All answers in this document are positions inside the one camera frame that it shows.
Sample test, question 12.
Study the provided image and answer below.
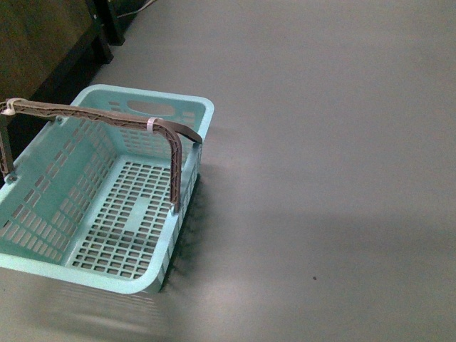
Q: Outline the white cable on floor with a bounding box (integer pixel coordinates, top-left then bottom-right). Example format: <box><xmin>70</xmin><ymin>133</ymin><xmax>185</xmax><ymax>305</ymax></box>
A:
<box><xmin>119</xmin><ymin>0</ymin><xmax>157</xmax><ymax>19</ymax></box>

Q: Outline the brown basket handle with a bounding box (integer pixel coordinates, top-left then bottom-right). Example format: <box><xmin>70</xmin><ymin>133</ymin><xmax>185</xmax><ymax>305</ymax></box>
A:
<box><xmin>1</xmin><ymin>98</ymin><xmax>202</xmax><ymax>214</ymax></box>

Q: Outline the dark wooden shelf unit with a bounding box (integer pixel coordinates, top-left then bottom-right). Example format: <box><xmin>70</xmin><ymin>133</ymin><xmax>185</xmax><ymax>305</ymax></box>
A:
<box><xmin>0</xmin><ymin>0</ymin><xmax>125</xmax><ymax>108</ymax></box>

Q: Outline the white zip tie left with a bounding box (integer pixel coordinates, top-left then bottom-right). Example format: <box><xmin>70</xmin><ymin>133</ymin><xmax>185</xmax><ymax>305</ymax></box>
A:
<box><xmin>1</xmin><ymin>98</ymin><xmax>16</xmax><ymax>116</ymax></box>

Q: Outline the light blue plastic basket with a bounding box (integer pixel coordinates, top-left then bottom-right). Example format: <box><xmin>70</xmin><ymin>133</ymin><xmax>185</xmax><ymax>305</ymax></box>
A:
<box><xmin>1</xmin><ymin>85</ymin><xmax>214</xmax><ymax>294</ymax></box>

